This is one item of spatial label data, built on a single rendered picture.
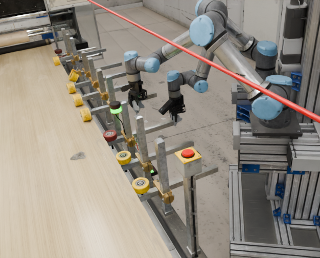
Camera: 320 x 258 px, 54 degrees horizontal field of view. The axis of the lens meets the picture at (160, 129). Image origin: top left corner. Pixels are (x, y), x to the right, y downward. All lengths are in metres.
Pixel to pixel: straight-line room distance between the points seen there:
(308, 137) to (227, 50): 0.60
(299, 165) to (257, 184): 0.96
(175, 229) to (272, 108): 0.70
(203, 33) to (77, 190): 0.89
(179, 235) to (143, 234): 0.28
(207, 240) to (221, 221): 0.20
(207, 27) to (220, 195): 1.66
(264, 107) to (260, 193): 1.15
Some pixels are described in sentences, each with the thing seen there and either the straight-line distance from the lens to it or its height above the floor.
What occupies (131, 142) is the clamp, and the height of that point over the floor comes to 0.86.
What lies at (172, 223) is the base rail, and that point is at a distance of 1.56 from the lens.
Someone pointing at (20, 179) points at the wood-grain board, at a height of 0.90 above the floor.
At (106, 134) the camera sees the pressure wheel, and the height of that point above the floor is 0.90.
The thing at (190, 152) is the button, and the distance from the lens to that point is 1.07.
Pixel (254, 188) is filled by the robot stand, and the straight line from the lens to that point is 2.47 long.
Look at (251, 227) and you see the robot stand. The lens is 2.21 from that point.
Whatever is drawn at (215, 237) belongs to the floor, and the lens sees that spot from 2.40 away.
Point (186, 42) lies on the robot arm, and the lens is 1.60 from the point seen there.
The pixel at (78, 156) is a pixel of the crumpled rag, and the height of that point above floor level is 0.91.
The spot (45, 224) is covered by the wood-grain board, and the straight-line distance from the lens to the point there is 1.43.
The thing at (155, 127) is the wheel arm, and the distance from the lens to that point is 1.95.
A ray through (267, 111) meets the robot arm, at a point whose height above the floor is 1.20.
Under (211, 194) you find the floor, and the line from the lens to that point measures 2.70.
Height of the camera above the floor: 1.87
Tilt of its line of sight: 32 degrees down
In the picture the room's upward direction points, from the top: 6 degrees counter-clockwise
